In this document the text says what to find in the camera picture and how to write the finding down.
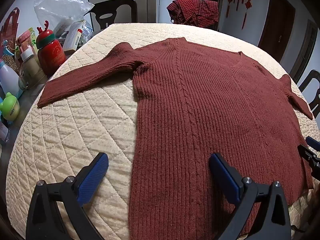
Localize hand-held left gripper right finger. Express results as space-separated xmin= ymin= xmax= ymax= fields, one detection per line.
xmin=209 ymin=152 xmax=292 ymax=240

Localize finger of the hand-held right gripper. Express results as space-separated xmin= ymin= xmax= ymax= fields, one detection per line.
xmin=298 ymin=144 xmax=320 ymax=178
xmin=306 ymin=136 xmax=320 ymax=152

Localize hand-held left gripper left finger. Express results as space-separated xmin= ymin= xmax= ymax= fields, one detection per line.
xmin=26 ymin=152 xmax=109 ymax=240

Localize rust red knit sweater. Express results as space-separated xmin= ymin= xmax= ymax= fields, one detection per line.
xmin=37 ymin=37 xmax=314 ymax=239

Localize beige quilted blanket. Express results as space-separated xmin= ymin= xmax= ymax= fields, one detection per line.
xmin=5 ymin=22 xmax=320 ymax=240

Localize black chair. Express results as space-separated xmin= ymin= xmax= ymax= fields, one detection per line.
xmin=299 ymin=69 xmax=320 ymax=113
xmin=86 ymin=0 xmax=138 ymax=34

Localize dark framed window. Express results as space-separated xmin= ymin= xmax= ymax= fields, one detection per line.
xmin=290 ymin=19 xmax=318 ymax=84

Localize green frog cup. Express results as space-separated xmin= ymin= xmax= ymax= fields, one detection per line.
xmin=0 ymin=92 xmax=20 ymax=120

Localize glass jar with white lid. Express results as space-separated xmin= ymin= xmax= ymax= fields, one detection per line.
xmin=19 ymin=50 xmax=47 ymax=90

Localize dark brown door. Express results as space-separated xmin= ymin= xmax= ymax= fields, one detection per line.
xmin=257 ymin=0 xmax=296 ymax=63

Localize red reindeer bottle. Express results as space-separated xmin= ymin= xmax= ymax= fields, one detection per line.
xmin=36 ymin=19 xmax=67 ymax=75

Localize white bottle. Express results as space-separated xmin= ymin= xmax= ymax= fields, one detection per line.
xmin=0 ymin=60 xmax=20 ymax=98

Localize white carton box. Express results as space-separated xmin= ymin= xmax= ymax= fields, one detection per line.
xmin=62 ymin=21 xmax=87 ymax=54

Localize red gift bag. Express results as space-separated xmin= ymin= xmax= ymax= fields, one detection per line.
xmin=0 ymin=7 xmax=20 ymax=43

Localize clear plastic bag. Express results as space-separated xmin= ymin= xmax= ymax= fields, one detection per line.
xmin=34 ymin=0 xmax=95 ymax=43

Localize red plaid shirt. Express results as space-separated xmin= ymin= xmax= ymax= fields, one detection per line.
xmin=166 ymin=0 xmax=220 ymax=29

